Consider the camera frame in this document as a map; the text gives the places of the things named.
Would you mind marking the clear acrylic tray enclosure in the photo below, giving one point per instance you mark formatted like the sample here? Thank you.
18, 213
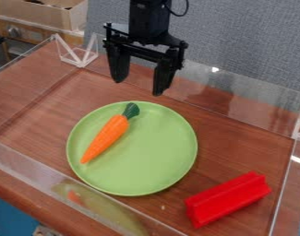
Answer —
247, 123

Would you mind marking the cardboard box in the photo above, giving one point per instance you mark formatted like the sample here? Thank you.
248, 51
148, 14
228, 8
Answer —
62, 14

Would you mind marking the green round plate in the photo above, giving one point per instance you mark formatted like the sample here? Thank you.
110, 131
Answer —
150, 157

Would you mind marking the clear acrylic triangle bracket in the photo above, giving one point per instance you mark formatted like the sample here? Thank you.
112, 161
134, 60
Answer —
74, 55

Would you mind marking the red plastic block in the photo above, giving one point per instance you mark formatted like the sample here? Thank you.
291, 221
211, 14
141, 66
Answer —
229, 196

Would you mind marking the orange toy carrot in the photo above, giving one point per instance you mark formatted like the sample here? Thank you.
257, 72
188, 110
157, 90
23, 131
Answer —
113, 130

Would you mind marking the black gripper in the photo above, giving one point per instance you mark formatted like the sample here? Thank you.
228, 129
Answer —
122, 45

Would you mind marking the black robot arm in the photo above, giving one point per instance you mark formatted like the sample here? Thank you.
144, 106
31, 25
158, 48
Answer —
149, 18

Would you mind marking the wooden cabinet with knob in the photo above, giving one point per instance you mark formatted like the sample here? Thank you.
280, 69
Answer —
25, 34

